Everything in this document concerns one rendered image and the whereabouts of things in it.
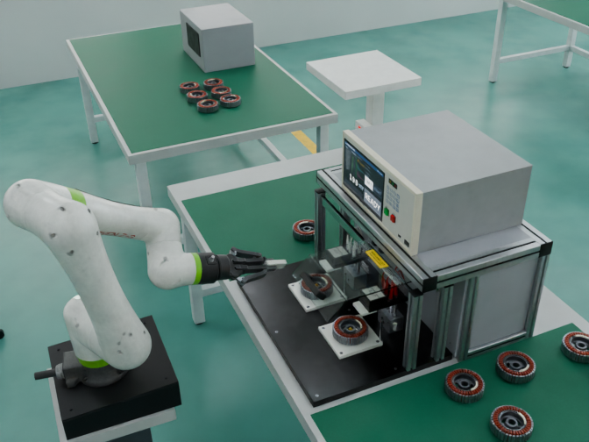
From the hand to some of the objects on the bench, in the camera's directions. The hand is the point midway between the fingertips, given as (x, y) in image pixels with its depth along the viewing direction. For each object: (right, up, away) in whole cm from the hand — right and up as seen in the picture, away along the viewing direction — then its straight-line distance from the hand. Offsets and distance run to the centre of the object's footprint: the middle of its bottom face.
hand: (274, 264), depth 221 cm
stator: (+55, -36, -11) cm, 67 cm away
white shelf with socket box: (+35, +38, +106) cm, 118 cm away
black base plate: (+20, -19, +17) cm, 32 cm away
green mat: (+66, -46, -26) cm, 84 cm away
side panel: (+68, -26, +5) cm, 73 cm away
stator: (+72, -32, -5) cm, 79 cm away
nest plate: (+14, -12, +24) cm, 30 cm away
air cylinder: (+37, -20, +11) cm, 43 cm away
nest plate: (+24, -23, +6) cm, 34 cm away
